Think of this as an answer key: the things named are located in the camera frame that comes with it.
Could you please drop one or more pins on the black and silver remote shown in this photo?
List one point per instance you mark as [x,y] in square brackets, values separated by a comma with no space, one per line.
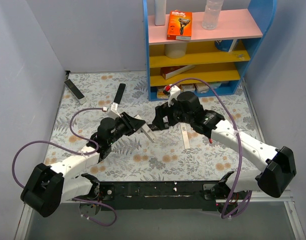
[75,91]

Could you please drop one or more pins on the red and white flat box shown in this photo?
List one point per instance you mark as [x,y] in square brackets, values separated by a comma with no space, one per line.
[172,71]

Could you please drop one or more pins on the blue shelf unit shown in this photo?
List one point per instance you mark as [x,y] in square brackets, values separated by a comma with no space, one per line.
[249,26]

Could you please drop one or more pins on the floral table mat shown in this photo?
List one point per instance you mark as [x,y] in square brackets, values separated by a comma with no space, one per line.
[135,157]

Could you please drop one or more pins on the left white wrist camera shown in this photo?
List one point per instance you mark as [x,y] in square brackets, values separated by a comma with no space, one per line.
[112,111]

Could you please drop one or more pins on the orange snack box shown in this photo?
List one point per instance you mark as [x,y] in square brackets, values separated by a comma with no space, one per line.
[160,93]

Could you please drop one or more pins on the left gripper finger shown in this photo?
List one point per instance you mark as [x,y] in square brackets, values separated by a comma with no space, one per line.
[132,120]
[132,126]

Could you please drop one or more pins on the black remote with buttons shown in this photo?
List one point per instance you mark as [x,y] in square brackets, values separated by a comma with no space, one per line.
[153,128]

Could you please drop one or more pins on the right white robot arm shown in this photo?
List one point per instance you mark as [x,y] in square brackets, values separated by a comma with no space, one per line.
[275,167]

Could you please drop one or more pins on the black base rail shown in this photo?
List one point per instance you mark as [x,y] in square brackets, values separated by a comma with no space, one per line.
[167,195]

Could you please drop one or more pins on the orange razor box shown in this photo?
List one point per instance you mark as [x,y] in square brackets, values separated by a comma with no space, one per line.
[179,26]

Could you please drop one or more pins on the white remote battery cover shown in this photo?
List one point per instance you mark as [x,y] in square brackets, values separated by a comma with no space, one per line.
[185,136]

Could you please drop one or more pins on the light blue small pack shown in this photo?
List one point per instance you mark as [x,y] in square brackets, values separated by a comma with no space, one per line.
[214,85]

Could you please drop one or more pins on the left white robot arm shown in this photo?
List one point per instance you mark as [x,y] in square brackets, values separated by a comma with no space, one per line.
[50,185]

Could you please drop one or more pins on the white cylinder container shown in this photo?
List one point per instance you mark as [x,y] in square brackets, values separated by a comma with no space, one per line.
[175,50]

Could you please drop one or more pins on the slim black remote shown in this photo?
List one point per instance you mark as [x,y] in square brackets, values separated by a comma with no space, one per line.
[119,93]

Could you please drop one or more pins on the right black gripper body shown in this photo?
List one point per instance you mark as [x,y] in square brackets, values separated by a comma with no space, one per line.
[165,116]

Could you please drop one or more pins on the white orange small box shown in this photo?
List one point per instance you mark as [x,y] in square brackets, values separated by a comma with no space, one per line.
[201,88]

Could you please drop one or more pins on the white tall bottle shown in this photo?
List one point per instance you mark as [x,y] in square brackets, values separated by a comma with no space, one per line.
[160,12]

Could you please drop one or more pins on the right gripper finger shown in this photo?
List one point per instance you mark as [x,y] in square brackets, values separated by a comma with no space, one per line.
[159,123]
[163,110]

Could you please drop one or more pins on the blue round tin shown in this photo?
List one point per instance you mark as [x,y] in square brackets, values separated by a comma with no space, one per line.
[226,45]

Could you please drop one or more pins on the clear plastic bottle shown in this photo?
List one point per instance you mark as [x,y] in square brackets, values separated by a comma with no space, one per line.
[211,14]

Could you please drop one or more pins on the white remote control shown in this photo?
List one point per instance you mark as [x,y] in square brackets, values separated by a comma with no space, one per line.
[147,132]

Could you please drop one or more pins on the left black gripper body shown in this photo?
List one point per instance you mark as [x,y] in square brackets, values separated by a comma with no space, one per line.
[128,122]

